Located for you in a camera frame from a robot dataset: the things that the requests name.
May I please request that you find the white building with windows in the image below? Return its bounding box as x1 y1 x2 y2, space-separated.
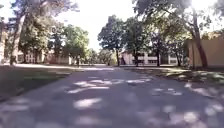
119 50 179 66

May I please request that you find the grey paved path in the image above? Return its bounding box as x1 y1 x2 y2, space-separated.
0 65 224 128

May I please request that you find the pale building behind trees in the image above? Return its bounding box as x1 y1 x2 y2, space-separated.
0 19 74 66

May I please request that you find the grass verge with leaves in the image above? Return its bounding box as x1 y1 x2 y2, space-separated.
124 66 224 90

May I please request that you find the large tree with leaning trunk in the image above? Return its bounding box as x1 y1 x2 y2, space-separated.
133 0 224 70

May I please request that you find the grass lawn with shade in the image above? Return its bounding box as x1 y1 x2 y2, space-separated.
0 63 84 103

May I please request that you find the tan brick building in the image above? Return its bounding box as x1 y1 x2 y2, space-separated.
186 34 224 70

